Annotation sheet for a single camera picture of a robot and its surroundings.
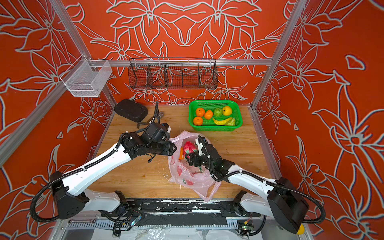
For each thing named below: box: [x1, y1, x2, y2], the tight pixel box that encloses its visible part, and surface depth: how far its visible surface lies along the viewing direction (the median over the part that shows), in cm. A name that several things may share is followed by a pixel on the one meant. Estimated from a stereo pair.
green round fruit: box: [213, 107, 223, 117], surface depth 112 cm
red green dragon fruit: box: [183, 140, 198, 159], surface depth 81 cm
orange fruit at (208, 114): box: [204, 110, 214, 120], surface depth 109 cm
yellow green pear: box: [225, 118, 236, 126], surface depth 102 cm
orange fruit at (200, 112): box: [196, 107, 206, 117], surface depth 112 cm
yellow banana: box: [212, 117, 233, 126], surface depth 108 cm
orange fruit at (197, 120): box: [193, 116, 203, 126], surface depth 106 cm
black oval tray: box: [114, 99, 148, 123], surface depth 113 cm
